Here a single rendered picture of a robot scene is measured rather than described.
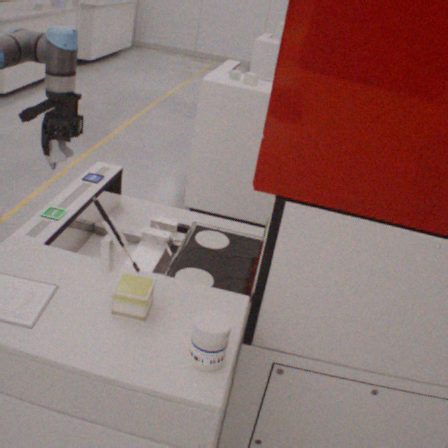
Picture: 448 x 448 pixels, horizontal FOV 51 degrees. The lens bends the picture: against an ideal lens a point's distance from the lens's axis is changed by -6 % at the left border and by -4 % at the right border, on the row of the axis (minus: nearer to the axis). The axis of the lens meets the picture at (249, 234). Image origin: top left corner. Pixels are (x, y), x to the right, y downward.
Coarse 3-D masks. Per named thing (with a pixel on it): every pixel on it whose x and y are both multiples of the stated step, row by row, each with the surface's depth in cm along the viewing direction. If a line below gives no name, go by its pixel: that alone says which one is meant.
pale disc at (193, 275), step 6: (180, 270) 129; (186, 270) 130; (192, 270) 130; (198, 270) 131; (180, 276) 127; (186, 276) 128; (192, 276) 128; (198, 276) 129; (204, 276) 129; (210, 276) 129; (192, 282) 126; (198, 282) 126; (204, 282) 127; (210, 282) 127
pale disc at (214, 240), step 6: (198, 234) 147; (204, 234) 148; (210, 234) 148; (216, 234) 149; (222, 234) 150; (198, 240) 144; (204, 240) 145; (210, 240) 145; (216, 240) 146; (222, 240) 147; (228, 240) 147; (204, 246) 142; (210, 246) 142; (216, 246) 143; (222, 246) 144
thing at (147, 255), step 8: (176, 232) 151; (136, 248) 138; (144, 248) 139; (152, 248) 140; (160, 248) 140; (136, 256) 135; (144, 256) 135; (152, 256) 136; (160, 256) 137; (128, 264) 131; (144, 264) 132; (152, 264) 133; (152, 272) 130
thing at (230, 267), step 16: (192, 240) 143; (240, 240) 149; (256, 240) 150; (192, 256) 136; (208, 256) 138; (224, 256) 139; (240, 256) 141; (256, 256) 142; (176, 272) 128; (208, 272) 131; (224, 272) 132; (240, 272) 134; (224, 288) 126; (240, 288) 127
